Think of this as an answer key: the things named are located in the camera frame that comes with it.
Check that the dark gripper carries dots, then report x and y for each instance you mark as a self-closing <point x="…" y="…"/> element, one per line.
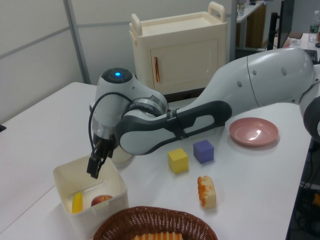
<point x="106" y="145"/>

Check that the black keyboard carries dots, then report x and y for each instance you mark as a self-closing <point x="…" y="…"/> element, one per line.
<point x="312" y="55"/>

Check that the red apple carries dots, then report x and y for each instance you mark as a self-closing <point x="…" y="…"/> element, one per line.
<point x="101" y="199"/>

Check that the cream open plastic container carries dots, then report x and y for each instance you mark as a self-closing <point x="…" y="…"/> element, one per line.
<point x="110" y="212"/>

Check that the orange striped bread roll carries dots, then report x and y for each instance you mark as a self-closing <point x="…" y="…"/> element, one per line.
<point x="157" y="236"/>

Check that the brown wicker basket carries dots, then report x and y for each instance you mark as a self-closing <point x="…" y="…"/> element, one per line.
<point x="130" y="220"/>

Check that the cream toy cabinet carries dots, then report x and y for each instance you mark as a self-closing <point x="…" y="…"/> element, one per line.
<point x="180" y="50"/>

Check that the pink round plate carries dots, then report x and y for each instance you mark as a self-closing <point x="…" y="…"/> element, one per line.
<point x="253" y="131"/>

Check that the yellow banana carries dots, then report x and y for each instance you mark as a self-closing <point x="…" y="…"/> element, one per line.
<point x="77" y="203"/>

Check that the black computer monitor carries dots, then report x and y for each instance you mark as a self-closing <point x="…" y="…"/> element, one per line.
<point x="285" y="22"/>

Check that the yellow cube block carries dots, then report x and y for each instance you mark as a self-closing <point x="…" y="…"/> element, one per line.
<point x="178" y="160"/>

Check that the clear plastic bottle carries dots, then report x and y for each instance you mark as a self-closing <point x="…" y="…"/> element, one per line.
<point x="314" y="25"/>

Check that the orange topped bread piece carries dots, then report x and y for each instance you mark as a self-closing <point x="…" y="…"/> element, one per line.
<point x="207" y="192"/>

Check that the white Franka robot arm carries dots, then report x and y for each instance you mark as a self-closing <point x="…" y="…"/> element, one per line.
<point x="275" y="75"/>

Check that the black flat device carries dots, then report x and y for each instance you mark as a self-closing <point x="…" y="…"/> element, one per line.
<point x="2" y="128"/>

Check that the purple cube block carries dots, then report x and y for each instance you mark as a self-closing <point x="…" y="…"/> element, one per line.
<point x="203" y="151"/>

